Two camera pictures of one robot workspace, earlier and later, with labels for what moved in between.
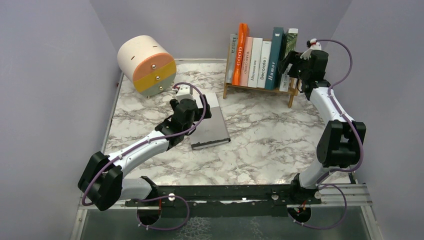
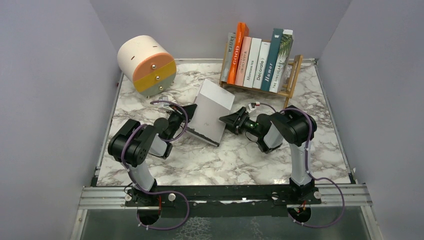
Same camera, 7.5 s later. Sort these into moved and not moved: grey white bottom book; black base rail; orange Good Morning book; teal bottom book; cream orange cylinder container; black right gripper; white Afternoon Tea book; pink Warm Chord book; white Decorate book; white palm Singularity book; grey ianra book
Moved: white palm Singularity book; grey ianra book; teal bottom book; pink Warm Chord book; orange Good Morning book; white Afternoon Tea book; grey white bottom book; white Decorate book; black right gripper
Not moved: cream orange cylinder container; black base rail
